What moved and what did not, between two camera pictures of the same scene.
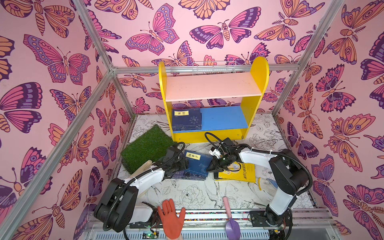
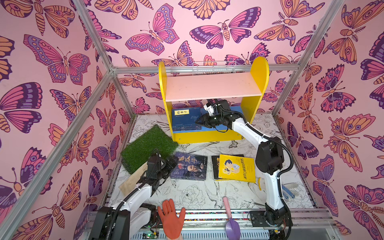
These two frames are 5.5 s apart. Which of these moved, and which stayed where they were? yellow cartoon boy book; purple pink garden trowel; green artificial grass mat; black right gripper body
Moved: black right gripper body
Stayed: green artificial grass mat; yellow cartoon boy book; purple pink garden trowel
